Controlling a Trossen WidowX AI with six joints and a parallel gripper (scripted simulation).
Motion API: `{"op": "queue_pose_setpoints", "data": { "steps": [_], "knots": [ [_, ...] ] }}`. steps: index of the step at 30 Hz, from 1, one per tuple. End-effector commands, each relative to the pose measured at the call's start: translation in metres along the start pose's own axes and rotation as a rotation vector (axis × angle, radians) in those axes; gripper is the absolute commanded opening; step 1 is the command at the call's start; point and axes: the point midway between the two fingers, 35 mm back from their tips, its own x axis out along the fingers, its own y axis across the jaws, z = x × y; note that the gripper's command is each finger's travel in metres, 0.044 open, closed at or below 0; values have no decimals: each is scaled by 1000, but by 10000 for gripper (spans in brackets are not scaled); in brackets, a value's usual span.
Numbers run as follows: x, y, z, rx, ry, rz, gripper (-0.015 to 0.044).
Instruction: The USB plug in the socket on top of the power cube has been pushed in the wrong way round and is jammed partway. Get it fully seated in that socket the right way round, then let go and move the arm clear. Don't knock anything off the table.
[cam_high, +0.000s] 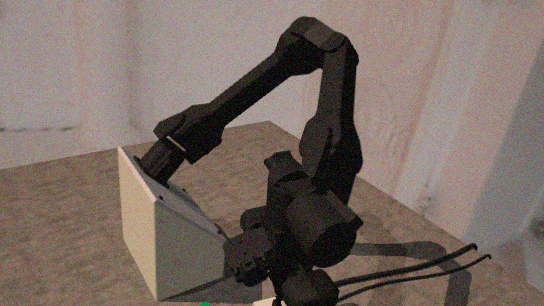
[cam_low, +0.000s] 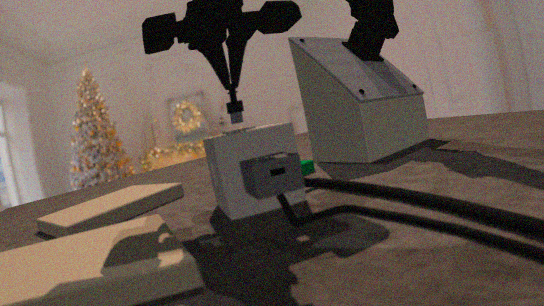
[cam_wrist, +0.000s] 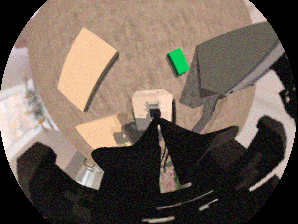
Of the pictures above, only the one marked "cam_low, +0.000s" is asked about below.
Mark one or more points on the small green block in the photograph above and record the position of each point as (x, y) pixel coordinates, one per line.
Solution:
(307, 166)

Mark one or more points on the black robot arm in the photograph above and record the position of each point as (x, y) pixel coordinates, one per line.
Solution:
(376, 22)

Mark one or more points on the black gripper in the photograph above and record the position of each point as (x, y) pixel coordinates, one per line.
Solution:
(203, 31)

